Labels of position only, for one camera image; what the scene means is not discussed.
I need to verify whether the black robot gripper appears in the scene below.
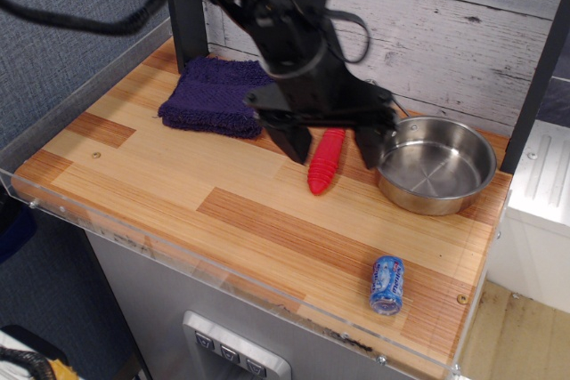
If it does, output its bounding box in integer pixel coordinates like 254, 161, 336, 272
244, 48, 397, 169

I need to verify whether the blue gum bottle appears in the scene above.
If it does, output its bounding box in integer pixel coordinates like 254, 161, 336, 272
369, 255, 405, 316

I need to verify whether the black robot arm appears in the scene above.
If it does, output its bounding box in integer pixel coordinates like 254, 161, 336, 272
209, 0, 397, 168

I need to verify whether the dark blue object at left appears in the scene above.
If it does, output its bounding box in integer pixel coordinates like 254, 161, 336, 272
1, 191, 37, 263

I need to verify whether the yellow object at corner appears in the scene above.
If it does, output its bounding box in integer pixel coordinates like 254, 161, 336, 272
48, 360, 83, 380

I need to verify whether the small stainless steel pan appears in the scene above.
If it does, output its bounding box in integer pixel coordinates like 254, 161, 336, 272
377, 101, 497, 216

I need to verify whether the purple folded towel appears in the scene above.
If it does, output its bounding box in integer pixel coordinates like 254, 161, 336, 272
158, 57, 273, 139

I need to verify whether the clear acrylic table guard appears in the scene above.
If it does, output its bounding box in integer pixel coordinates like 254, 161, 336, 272
1, 21, 511, 379

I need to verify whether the white side appliance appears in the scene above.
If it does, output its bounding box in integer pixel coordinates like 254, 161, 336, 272
487, 120, 569, 312

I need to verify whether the silver cabinet with dispenser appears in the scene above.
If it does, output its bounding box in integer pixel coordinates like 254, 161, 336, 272
88, 233, 449, 379

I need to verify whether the red handled metal spoon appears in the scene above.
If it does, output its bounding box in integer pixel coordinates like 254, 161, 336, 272
307, 128, 346, 196

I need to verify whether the dark right vertical post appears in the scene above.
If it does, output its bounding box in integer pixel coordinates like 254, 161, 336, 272
500, 0, 569, 174

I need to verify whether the dark vertical post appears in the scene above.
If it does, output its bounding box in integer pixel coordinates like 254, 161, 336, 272
500, 0, 569, 174
168, 0, 209, 73

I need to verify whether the dark left vertical post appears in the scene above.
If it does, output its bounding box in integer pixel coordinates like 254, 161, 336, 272
168, 0, 209, 73

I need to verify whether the black braided cable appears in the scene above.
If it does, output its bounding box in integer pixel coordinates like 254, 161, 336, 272
0, 0, 168, 36

